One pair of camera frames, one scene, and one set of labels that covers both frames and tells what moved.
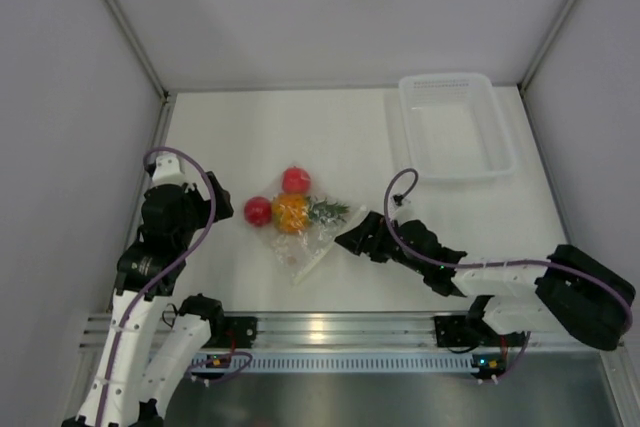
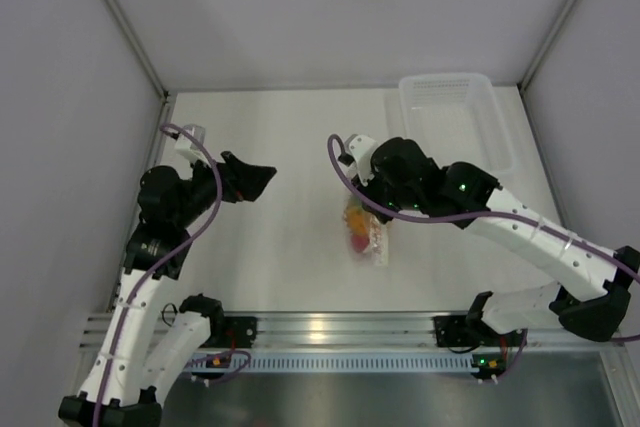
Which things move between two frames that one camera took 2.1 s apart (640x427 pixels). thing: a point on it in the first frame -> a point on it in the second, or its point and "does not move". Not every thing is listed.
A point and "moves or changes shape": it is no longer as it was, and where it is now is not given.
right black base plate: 452,332 does not move
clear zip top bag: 299,252 moves or changes shape
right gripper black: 358,239 -> 368,189
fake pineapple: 293,212 -> 357,217
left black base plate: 225,329 does not move
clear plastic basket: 455,126 does not move
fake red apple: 296,180 moves or changes shape
